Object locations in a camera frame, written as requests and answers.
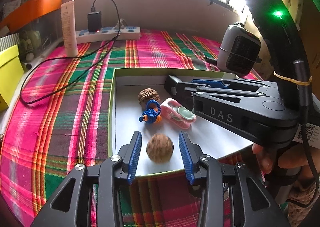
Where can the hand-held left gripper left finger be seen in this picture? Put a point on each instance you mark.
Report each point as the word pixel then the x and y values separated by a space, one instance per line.
pixel 135 157

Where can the white cardboard box green rim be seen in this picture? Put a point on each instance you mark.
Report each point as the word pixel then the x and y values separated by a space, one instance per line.
pixel 130 127

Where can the small black plug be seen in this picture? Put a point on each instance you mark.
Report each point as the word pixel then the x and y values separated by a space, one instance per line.
pixel 211 60

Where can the white cosmetic tube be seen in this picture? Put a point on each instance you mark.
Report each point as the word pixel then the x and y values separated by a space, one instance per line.
pixel 70 32

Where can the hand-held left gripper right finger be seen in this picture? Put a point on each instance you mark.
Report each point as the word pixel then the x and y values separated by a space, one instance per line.
pixel 186 159

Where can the yellow rubber band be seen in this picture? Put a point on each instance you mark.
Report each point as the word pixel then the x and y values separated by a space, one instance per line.
pixel 287 79

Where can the pink clip with green pad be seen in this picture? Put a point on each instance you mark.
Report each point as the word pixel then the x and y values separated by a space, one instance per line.
pixel 175 117

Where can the person's right hand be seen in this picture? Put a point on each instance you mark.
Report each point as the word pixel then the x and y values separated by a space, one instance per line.
pixel 262 159

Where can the white black small heater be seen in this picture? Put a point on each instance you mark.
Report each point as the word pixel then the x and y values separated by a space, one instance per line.
pixel 226 49

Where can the white wall plug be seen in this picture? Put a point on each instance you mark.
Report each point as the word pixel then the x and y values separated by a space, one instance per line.
pixel 121 24

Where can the grey striped box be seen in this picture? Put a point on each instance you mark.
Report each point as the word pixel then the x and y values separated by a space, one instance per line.
pixel 8 43

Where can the light brown round walnut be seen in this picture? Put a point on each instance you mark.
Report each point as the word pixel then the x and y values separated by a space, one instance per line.
pixel 160 148

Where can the pink green plaid cloth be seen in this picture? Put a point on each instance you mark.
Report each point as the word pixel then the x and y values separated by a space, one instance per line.
pixel 75 117

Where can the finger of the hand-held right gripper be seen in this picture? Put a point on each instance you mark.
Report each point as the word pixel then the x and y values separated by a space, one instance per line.
pixel 172 87
pixel 207 82

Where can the yellow cardboard box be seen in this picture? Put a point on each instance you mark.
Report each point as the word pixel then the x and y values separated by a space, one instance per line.
pixel 8 77

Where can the black charger block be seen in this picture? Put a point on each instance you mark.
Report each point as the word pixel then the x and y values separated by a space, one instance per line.
pixel 94 22

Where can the white blue power strip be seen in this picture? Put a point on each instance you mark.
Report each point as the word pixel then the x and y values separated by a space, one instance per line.
pixel 132 34

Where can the pale green object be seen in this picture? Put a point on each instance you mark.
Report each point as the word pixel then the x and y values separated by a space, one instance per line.
pixel 32 39

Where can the dark brown ridged walnut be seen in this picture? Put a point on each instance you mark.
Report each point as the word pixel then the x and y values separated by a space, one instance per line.
pixel 147 95

